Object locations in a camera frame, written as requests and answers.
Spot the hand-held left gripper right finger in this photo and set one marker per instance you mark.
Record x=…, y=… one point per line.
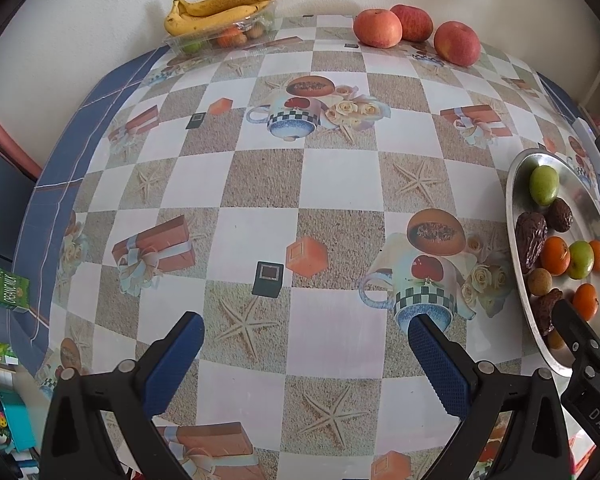
x=437, y=365

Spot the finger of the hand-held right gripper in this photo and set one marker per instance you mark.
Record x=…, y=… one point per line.
x=572, y=327

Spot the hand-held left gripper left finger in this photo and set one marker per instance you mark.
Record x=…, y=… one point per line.
x=177, y=360

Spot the brown longan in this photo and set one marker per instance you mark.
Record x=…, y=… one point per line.
x=255, y=30
x=539, y=281
x=555, y=341

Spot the orange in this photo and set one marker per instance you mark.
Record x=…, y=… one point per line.
x=586, y=301
x=555, y=255
x=230, y=37
x=597, y=255

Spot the small green jujube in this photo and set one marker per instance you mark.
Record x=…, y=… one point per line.
x=192, y=46
x=580, y=259

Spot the long dark red date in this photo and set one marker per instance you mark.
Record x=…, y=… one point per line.
x=530, y=240

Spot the round dark red date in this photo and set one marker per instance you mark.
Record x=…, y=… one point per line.
x=560, y=214

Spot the round steel plate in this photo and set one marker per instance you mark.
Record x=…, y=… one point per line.
x=580, y=195

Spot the large green jujube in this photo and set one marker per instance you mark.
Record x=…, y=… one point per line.
x=544, y=185

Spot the teal storage box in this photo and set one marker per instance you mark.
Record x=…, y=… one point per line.
x=19, y=420

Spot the white power strip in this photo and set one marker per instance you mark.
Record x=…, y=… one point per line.
x=587, y=142

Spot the green carton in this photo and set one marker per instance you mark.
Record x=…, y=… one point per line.
x=5, y=290

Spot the checkered printed tablecloth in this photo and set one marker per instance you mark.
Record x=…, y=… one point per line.
x=340, y=180

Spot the red-edged chair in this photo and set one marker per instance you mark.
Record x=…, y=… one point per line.
x=7, y=155

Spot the large red apple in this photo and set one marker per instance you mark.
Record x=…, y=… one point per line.
x=457, y=43

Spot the clear plastic container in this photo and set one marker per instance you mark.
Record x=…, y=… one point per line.
x=210, y=40

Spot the pale red apple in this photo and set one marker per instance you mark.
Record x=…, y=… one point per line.
x=377, y=28

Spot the dark red apple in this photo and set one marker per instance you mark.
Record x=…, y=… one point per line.
x=415, y=21

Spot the yellow banana bunch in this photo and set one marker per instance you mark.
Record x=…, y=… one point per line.
x=215, y=7

